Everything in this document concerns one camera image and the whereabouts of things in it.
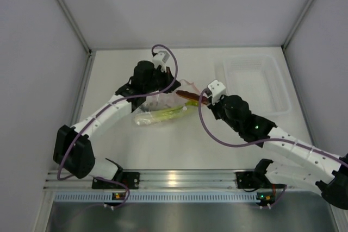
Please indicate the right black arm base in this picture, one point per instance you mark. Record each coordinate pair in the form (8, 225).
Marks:
(246, 181)

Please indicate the clear zip top bag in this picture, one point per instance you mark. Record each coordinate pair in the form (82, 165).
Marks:
(171, 98)

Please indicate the green fake celery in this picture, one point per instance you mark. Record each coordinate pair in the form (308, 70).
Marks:
(153, 117)

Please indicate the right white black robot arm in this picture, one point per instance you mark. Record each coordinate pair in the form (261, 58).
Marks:
(318, 171)

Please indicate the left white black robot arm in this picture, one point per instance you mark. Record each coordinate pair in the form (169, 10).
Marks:
(73, 147)

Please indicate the grey slotted cable duct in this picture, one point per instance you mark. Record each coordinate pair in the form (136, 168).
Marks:
(161, 197)

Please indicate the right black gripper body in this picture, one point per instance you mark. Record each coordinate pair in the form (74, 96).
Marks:
(218, 110)

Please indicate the dark red fake meat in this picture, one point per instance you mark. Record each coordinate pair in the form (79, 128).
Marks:
(193, 98)

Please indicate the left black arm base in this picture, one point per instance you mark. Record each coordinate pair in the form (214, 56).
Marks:
(129, 179)

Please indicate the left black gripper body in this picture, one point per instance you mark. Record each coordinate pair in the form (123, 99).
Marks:
(160, 80)

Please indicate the aluminium mounting rail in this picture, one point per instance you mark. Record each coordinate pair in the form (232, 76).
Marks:
(158, 180)

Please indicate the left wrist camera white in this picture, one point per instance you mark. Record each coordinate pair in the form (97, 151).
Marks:
(159, 60)

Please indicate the grey fake fish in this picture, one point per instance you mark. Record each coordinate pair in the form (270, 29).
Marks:
(155, 106)

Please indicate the white plastic basket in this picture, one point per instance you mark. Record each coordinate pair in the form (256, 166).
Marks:
(257, 79)

